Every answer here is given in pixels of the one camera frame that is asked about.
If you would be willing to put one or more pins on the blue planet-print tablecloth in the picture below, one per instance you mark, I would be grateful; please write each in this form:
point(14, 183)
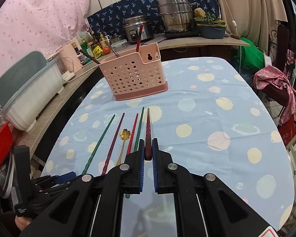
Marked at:
point(209, 120)

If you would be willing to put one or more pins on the clear food container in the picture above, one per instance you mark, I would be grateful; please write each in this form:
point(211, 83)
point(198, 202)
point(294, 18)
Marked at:
point(119, 45)

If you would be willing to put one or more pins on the yellow snack packet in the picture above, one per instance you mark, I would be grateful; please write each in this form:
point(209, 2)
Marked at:
point(97, 51)

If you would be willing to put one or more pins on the pink electric kettle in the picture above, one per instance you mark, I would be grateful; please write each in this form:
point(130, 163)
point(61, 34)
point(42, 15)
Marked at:
point(69, 55)

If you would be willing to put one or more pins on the dark red chopstick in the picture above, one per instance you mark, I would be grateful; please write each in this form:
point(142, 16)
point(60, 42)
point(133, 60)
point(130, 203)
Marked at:
point(148, 149)
point(88, 56)
point(107, 161)
point(117, 55)

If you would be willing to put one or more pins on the yellow oil bottle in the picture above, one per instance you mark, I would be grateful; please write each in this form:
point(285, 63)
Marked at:
point(102, 41)

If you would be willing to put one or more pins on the dish drainer box with lid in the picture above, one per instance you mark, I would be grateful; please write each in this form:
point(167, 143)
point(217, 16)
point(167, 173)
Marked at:
point(27, 87)

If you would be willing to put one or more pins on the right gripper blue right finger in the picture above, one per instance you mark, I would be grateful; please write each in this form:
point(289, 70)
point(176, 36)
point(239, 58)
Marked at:
point(155, 149)

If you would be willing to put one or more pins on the green bag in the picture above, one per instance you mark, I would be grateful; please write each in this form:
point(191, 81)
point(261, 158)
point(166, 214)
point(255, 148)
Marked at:
point(251, 59)

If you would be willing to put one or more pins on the bright red chopstick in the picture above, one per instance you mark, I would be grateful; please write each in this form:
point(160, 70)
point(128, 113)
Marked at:
point(139, 38)
point(132, 135)

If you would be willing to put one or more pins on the navy leaf-print cloth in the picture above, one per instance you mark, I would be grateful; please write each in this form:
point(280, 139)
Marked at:
point(109, 20)

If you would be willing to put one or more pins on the red tomato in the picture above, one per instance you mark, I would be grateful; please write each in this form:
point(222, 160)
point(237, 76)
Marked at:
point(106, 50)

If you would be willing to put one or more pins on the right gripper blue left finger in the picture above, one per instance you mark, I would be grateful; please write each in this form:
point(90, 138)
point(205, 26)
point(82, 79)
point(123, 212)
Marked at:
point(141, 150)

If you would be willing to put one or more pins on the beige hanging curtain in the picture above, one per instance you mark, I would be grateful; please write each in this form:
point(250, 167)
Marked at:
point(253, 19)

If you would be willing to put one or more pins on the gold flower spoon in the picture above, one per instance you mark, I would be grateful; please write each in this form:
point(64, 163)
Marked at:
point(124, 136)

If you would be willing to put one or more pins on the wooden side counter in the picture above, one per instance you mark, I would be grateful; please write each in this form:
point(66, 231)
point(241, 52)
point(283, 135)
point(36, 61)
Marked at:
point(56, 114)

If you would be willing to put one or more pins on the pink floral cloth chair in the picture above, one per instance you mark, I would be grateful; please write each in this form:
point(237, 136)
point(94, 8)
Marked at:
point(272, 82)

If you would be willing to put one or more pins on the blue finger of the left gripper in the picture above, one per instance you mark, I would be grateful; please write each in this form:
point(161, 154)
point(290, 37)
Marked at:
point(65, 178)

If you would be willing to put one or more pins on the steel rice cooker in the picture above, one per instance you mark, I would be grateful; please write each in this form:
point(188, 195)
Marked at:
point(132, 28)

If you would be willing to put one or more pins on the blue basin with vegetables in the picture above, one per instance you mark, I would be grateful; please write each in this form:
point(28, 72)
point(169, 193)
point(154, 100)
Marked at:
point(208, 25)

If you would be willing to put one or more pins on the stacked steel steamer pot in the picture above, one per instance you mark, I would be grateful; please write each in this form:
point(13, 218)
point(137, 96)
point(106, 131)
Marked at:
point(177, 17)

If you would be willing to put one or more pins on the green chopstick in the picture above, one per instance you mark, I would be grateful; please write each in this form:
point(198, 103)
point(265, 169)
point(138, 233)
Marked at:
point(138, 130)
point(86, 167)

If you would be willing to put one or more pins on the pink perforated utensil holder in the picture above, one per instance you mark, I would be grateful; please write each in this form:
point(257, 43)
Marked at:
point(135, 73)

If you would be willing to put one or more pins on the pink dotted cloth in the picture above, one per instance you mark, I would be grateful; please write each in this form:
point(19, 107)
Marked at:
point(38, 25)

